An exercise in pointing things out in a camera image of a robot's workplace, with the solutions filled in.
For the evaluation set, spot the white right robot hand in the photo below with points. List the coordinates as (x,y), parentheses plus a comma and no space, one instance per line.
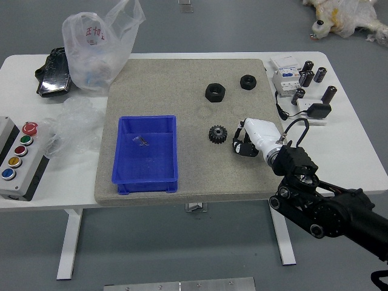
(262,133)

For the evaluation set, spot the large black gear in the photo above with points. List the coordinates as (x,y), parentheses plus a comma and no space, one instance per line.
(222,135)

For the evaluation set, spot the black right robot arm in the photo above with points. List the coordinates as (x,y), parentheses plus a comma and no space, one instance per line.
(333,212)

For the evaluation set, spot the small black hex nut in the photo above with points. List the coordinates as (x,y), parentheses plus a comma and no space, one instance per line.
(252,85)

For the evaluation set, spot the big black hex nut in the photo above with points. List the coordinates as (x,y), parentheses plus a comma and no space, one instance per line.
(213,96)

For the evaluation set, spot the blue plastic box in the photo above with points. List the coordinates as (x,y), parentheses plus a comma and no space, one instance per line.
(145,172)

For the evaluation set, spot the grey push-button control box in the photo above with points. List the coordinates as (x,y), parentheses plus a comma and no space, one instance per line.
(18,157)

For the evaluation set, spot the black cylindrical capacitor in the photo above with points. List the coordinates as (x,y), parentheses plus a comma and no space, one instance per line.
(306,79)
(308,66)
(329,94)
(320,74)
(298,97)

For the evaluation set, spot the white circuit breaker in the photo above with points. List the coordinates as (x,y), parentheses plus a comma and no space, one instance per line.
(285,80)

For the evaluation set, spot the black plug adapter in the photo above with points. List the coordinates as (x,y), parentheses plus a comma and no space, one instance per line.
(318,110)

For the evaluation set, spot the grey-brown speckled mat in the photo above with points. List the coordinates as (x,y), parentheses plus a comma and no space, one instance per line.
(169,88)

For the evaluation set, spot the white table leg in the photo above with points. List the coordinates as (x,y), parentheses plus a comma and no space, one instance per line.
(285,239)
(69,242)

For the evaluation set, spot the small clear screw bag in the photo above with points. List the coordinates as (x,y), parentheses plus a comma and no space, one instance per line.
(141,141)

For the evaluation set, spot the metal floor socket cover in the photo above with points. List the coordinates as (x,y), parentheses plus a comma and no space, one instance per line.
(185,5)

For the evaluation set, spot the grey metal plate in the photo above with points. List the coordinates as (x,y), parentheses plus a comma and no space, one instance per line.
(182,285)

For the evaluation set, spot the white plastic shopping bag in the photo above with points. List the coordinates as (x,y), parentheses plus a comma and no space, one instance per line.
(94,57)

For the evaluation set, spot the crumpled clear plastic wrap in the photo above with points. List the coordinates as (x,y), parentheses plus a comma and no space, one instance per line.
(75,124)

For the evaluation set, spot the black plastic tray stack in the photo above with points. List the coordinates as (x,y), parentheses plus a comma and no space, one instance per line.
(54,82)

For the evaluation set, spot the metal table bracket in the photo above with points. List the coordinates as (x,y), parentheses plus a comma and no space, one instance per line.
(196,207)

